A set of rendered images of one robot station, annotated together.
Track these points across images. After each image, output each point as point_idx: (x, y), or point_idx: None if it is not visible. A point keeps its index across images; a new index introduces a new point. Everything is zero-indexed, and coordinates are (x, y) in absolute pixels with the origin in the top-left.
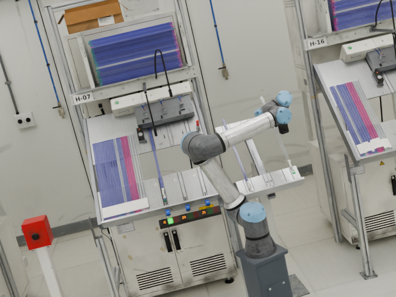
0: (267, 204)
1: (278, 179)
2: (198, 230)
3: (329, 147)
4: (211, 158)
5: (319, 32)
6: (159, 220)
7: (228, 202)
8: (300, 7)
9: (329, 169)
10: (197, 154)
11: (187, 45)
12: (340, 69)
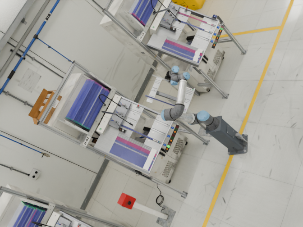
0: None
1: (186, 96)
2: (166, 139)
3: None
4: None
5: (137, 31)
6: (165, 150)
7: (191, 120)
8: (125, 28)
9: None
10: (178, 117)
11: (104, 82)
12: (157, 38)
